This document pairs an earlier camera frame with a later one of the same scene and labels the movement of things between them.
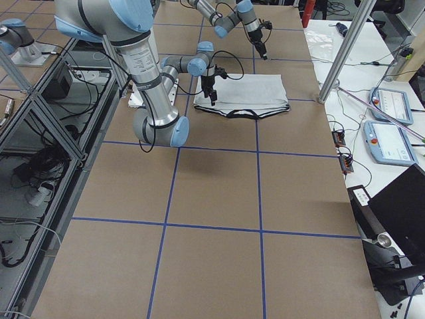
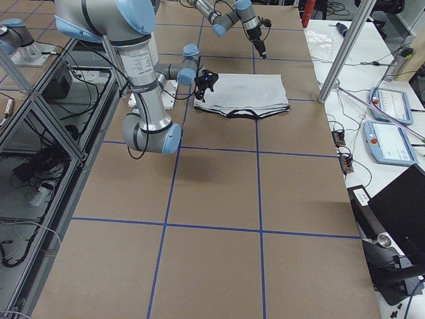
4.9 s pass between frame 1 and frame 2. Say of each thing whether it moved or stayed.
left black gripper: stayed
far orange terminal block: stayed
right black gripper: moved
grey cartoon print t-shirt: stayed
